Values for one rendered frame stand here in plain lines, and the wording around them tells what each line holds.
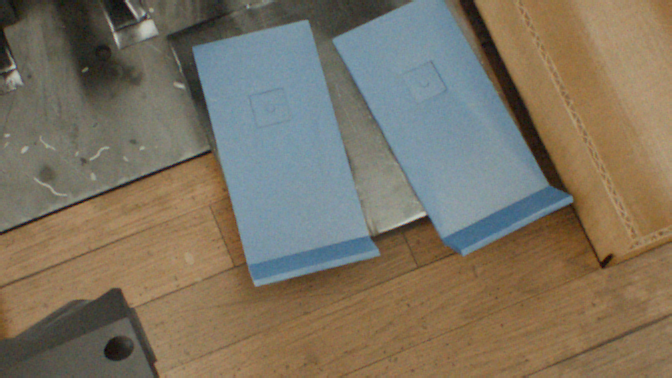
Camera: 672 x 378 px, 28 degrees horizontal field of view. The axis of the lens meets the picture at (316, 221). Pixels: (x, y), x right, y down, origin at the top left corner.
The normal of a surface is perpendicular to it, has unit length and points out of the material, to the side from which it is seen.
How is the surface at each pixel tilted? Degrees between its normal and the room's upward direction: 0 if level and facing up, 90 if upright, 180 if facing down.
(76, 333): 60
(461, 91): 0
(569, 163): 90
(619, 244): 90
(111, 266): 0
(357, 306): 0
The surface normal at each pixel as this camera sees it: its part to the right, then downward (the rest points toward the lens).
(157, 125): 0.02, -0.25
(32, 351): -0.34, -0.89
